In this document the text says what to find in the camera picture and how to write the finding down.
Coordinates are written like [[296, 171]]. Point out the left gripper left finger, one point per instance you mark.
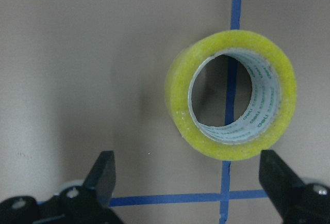
[[85, 203]]

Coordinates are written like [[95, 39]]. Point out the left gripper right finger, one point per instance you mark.
[[295, 200]]

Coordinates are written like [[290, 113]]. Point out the yellow tape roll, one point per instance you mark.
[[271, 106]]

